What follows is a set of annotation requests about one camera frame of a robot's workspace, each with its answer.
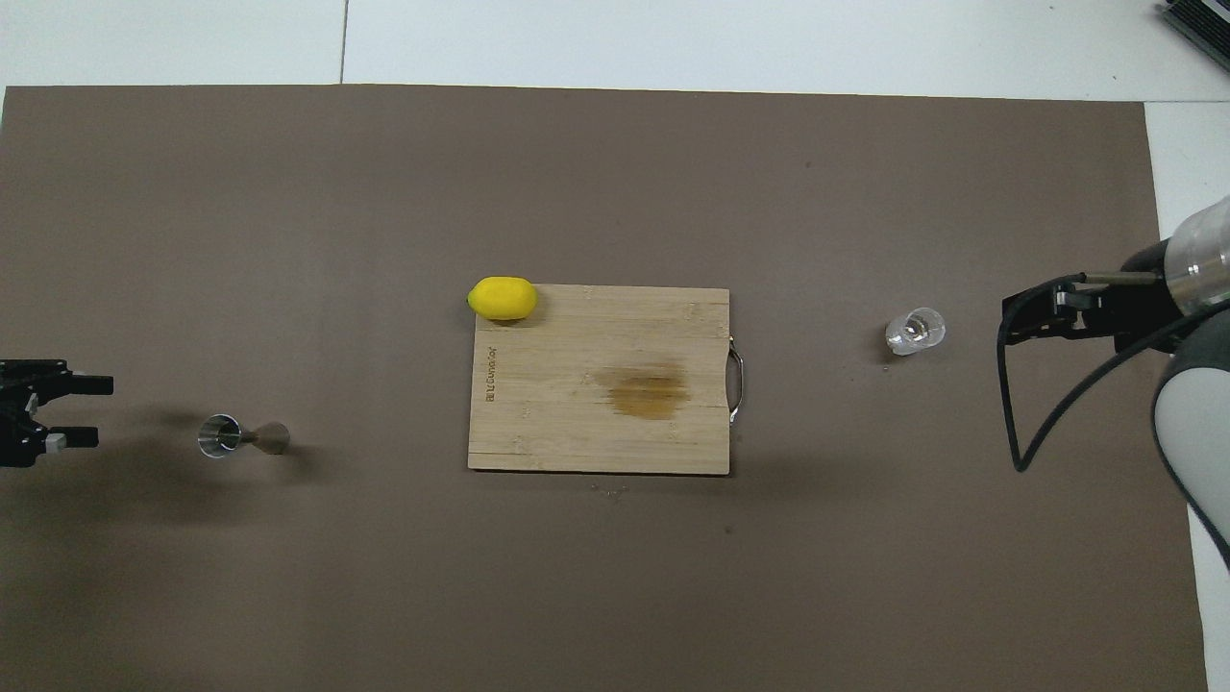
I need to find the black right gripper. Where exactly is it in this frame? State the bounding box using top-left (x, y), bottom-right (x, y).
top-left (1001, 240), bottom-right (1185, 352)

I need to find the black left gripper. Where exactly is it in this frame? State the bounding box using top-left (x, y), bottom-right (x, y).
top-left (0, 358), bottom-right (114, 469)

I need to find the clear shot glass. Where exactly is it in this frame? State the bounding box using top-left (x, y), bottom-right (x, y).
top-left (885, 307), bottom-right (947, 358)

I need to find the steel double jigger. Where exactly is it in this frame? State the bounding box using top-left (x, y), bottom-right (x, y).
top-left (197, 413), bottom-right (292, 457)

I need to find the grey ribbed device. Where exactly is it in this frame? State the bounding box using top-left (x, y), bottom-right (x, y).
top-left (1158, 0), bottom-right (1230, 68)

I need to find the yellow lemon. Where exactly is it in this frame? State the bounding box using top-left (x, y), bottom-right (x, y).
top-left (467, 277), bottom-right (539, 322)

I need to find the bamboo cutting board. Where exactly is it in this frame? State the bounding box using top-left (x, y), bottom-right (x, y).
top-left (467, 284), bottom-right (746, 477)

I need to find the brown table mat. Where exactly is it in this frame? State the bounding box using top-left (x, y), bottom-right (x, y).
top-left (0, 85), bottom-right (1210, 692)

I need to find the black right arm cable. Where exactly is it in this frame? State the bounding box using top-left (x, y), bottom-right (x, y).
top-left (997, 273), bottom-right (1230, 472)

